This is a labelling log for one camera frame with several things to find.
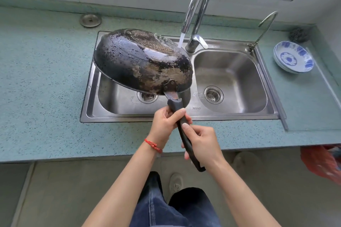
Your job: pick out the person's right hand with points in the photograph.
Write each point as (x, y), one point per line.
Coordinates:
(205, 145)

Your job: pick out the person's left hand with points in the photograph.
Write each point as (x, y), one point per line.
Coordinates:
(160, 127)

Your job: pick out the person's right thumb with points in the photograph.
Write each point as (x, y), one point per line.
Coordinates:
(189, 130)

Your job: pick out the person's left thumb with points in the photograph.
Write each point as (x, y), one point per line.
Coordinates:
(178, 116)

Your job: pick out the black frying pan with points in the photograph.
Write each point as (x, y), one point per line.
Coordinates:
(138, 60)

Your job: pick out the person's right forearm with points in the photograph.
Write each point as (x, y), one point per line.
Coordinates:
(239, 195)

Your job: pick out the person's left forearm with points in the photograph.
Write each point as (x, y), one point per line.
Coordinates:
(121, 189)

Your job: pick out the metal sink drain strainer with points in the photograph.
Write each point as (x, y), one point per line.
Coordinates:
(147, 97)
(213, 95)

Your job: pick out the person's left shoe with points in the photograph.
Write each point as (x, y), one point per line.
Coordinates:
(176, 183)

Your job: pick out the stainless steel double sink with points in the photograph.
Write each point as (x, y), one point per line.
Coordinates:
(234, 75)

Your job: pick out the person's blue jeans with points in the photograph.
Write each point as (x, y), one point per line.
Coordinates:
(186, 210)

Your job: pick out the blue white porcelain bowl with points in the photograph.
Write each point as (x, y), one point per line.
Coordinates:
(279, 66)
(293, 56)

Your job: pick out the tall chrome kitchen faucet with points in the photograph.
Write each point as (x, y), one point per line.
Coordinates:
(198, 3)

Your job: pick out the thin chrome filter faucet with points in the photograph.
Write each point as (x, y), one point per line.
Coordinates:
(265, 27)

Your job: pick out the round metal counter cap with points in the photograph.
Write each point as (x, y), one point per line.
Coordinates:
(90, 19)

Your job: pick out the red plastic bag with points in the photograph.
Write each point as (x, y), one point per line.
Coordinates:
(318, 163)

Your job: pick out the steel wool scrubber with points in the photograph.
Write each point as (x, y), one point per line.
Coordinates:
(299, 34)

